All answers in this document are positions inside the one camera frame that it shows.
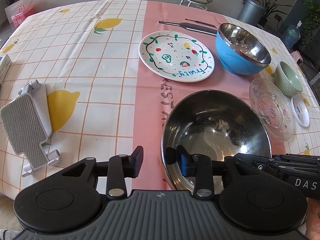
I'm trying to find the large steel mixing bowl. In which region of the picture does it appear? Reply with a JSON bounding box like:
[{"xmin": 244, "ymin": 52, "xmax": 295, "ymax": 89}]
[{"xmin": 161, "ymin": 90, "xmax": 272, "ymax": 191}]

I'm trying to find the small white sticker plate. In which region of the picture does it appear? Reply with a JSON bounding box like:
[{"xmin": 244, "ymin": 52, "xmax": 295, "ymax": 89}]
[{"xmin": 291, "ymin": 95, "xmax": 310, "ymax": 128}]

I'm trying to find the clear patterned glass plate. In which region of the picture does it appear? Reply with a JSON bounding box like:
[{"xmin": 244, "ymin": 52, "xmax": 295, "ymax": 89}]
[{"xmin": 249, "ymin": 78, "xmax": 295, "ymax": 141}]

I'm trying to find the green ceramic bowl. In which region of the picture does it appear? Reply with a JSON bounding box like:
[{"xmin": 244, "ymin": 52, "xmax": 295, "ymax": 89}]
[{"xmin": 272, "ymin": 61, "xmax": 303, "ymax": 97}]

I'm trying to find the white fruit-painted ceramic plate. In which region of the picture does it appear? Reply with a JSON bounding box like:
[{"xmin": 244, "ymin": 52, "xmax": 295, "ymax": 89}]
[{"xmin": 138, "ymin": 31, "xmax": 215, "ymax": 82}]

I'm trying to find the blue steel-lined bowl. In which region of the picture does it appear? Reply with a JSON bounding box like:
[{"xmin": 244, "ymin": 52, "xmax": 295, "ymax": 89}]
[{"xmin": 215, "ymin": 23, "xmax": 272, "ymax": 76}]

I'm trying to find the grey white dish rack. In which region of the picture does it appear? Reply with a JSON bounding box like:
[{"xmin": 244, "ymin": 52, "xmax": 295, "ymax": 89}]
[{"xmin": 1, "ymin": 80, "xmax": 60, "ymax": 177}]

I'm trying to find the pink space heater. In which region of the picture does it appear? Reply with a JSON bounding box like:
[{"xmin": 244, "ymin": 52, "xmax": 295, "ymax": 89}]
[{"xmin": 291, "ymin": 50, "xmax": 303, "ymax": 67}]

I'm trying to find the blue water jug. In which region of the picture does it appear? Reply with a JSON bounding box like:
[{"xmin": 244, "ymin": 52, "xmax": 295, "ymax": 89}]
[{"xmin": 280, "ymin": 21, "xmax": 302, "ymax": 49}]

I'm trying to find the white blue carton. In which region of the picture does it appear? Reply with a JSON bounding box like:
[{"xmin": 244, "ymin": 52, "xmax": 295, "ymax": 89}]
[{"xmin": 0, "ymin": 54, "xmax": 12, "ymax": 85}]

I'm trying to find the tall green houseplant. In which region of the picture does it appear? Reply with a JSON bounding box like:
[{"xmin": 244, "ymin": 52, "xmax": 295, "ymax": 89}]
[{"xmin": 254, "ymin": 0, "xmax": 293, "ymax": 28}]

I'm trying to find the grey metal trash can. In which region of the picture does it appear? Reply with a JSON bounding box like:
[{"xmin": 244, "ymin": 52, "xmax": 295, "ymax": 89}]
[{"xmin": 237, "ymin": 0, "xmax": 265, "ymax": 26}]

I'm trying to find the pink storage box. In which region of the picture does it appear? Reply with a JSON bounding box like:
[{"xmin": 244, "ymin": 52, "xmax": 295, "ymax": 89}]
[{"xmin": 11, "ymin": 5, "xmax": 35, "ymax": 27}]

